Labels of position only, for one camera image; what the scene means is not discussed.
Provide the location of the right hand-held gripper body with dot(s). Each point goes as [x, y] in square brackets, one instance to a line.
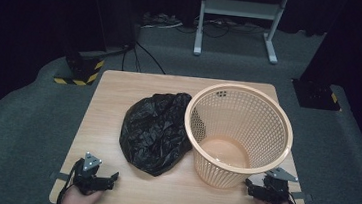
[277, 191]

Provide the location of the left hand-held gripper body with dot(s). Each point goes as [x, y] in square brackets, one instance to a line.
[90, 168]

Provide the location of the beige plastic mesh basket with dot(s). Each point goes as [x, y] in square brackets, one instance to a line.
[257, 122]

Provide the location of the black plastic garbage bag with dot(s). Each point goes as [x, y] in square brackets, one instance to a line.
[156, 129]

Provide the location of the person's left hand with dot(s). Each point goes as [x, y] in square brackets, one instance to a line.
[79, 202]

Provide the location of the grey tape strip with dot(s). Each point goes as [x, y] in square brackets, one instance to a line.
[60, 176]
[304, 196]

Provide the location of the black base with hazard stripes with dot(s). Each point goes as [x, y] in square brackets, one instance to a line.
[83, 70]
[315, 95]

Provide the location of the white metal stand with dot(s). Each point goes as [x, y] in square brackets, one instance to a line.
[241, 8]

